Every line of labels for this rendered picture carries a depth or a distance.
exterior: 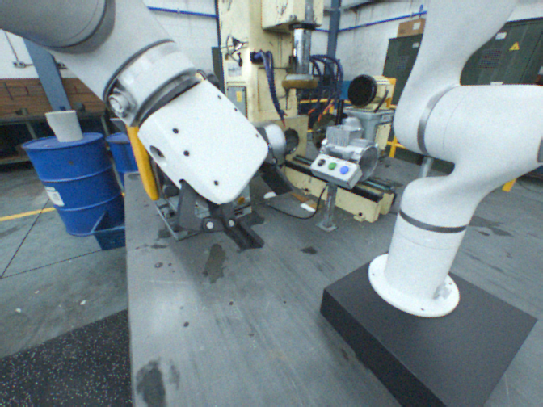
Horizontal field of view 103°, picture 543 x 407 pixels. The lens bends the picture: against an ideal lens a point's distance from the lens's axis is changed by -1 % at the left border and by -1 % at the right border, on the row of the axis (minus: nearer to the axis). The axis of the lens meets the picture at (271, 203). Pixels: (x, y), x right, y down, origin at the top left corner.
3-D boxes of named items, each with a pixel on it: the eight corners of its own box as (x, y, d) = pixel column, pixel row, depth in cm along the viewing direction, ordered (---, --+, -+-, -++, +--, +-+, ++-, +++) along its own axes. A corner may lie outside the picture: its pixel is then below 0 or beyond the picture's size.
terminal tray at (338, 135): (324, 143, 104) (326, 127, 100) (338, 140, 109) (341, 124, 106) (346, 148, 95) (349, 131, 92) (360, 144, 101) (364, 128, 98)
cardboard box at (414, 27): (395, 38, 358) (399, 22, 347) (408, 40, 368) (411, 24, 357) (417, 35, 326) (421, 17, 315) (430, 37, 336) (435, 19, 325)
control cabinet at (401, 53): (364, 156, 448) (387, 36, 352) (379, 152, 470) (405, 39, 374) (414, 171, 371) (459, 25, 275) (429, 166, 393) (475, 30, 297)
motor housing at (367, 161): (315, 175, 109) (319, 136, 100) (339, 167, 119) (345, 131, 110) (350, 189, 95) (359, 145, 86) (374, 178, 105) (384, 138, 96)
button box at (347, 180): (313, 175, 87) (308, 167, 83) (324, 161, 88) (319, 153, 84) (351, 190, 75) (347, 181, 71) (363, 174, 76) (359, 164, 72)
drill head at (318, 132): (300, 153, 144) (303, 112, 132) (339, 144, 166) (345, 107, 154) (331, 163, 127) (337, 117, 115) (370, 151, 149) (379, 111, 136)
